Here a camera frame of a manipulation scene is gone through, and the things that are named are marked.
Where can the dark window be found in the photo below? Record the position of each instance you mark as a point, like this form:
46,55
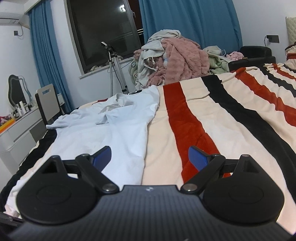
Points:
101,30

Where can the dark wall socket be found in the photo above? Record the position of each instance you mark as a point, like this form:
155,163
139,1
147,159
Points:
272,39

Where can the white air conditioner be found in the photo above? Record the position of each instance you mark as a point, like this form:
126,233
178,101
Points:
10,20

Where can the wavy vanity mirror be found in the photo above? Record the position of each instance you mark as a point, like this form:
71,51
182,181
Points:
15,90

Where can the white dresser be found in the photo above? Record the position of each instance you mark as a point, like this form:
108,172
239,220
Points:
13,143

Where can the small pink cloth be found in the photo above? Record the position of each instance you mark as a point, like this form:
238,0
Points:
234,56

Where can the beige sill ornaments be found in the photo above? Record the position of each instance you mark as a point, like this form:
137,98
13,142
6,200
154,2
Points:
96,68

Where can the pale green cloth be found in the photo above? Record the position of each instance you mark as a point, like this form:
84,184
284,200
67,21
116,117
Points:
215,62

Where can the orange box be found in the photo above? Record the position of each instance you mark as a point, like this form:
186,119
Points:
7,126

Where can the cream padded headboard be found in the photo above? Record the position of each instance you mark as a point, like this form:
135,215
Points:
291,30

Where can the striped fleece blanket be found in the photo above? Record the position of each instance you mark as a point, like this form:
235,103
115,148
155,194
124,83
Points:
208,120

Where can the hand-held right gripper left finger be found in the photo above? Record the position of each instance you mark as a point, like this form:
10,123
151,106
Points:
103,158

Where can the garment steamer stand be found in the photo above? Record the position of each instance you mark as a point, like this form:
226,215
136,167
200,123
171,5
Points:
120,74

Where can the group of cosmetic bottles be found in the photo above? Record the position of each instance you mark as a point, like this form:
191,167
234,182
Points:
22,109

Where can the black and white chair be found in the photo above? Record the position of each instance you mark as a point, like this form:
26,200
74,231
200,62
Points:
47,97

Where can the black armchair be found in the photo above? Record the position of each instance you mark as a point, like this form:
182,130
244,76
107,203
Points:
254,52

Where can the white shirt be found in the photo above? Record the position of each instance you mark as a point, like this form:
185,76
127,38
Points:
120,129

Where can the pile of clothes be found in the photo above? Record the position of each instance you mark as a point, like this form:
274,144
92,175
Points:
152,48

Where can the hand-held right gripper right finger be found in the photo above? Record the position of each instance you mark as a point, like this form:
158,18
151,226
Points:
198,158

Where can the green printed blanket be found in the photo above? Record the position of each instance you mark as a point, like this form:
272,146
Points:
133,69

